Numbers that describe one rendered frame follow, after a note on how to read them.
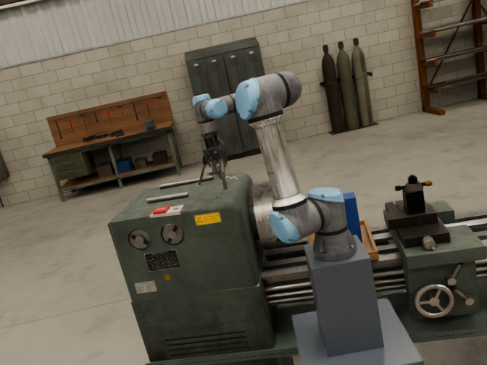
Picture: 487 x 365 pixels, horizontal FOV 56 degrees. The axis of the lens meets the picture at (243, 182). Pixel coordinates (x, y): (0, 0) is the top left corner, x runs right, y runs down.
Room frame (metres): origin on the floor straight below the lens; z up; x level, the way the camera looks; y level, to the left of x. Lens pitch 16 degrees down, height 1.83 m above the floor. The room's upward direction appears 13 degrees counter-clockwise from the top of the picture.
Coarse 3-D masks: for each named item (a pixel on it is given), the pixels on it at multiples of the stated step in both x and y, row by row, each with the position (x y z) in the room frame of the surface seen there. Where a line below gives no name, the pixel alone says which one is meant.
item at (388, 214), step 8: (432, 208) 1.81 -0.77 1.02; (384, 216) 1.88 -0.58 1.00; (392, 216) 1.82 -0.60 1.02; (400, 216) 1.80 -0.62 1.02; (408, 216) 1.79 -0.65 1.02; (416, 216) 1.78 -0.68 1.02; (424, 216) 1.77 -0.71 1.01; (432, 216) 1.76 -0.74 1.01; (392, 224) 1.79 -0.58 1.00; (400, 224) 1.79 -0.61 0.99; (408, 224) 1.78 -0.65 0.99; (416, 224) 1.78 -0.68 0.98; (424, 224) 1.77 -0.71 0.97
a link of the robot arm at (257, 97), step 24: (240, 96) 1.44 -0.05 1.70; (264, 96) 1.40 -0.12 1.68; (288, 96) 1.44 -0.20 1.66; (264, 120) 1.39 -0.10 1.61; (264, 144) 1.41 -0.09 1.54; (288, 168) 1.39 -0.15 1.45; (288, 192) 1.37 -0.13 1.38; (288, 216) 1.35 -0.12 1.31; (312, 216) 1.37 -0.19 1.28; (288, 240) 1.34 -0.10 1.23
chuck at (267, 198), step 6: (264, 186) 1.97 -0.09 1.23; (270, 186) 1.96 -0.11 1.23; (264, 192) 1.94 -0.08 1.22; (270, 192) 1.93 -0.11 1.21; (264, 198) 1.91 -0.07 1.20; (270, 198) 1.90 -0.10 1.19; (264, 204) 1.89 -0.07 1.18; (270, 204) 1.88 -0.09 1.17; (264, 210) 1.88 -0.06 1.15; (270, 210) 1.87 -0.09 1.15; (264, 216) 1.87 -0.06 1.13; (264, 222) 1.86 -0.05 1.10; (270, 228) 1.86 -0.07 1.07; (270, 234) 1.86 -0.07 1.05; (270, 240) 1.88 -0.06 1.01; (270, 246) 1.91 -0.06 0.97; (276, 246) 1.91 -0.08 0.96; (282, 246) 1.93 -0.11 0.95
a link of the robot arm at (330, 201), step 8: (312, 192) 1.45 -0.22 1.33; (320, 192) 1.44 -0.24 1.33; (328, 192) 1.43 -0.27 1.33; (336, 192) 1.42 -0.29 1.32; (312, 200) 1.42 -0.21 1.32; (320, 200) 1.41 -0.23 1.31; (328, 200) 1.40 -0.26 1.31; (336, 200) 1.41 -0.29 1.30; (320, 208) 1.39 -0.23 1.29; (328, 208) 1.40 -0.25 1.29; (336, 208) 1.41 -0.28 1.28; (344, 208) 1.44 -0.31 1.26; (320, 216) 1.38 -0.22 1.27; (328, 216) 1.39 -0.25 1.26; (336, 216) 1.40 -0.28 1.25; (344, 216) 1.42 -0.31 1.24; (328, 224) 1.40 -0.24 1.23; (336, 224) 1.40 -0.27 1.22; (344, 224) 1.42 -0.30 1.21
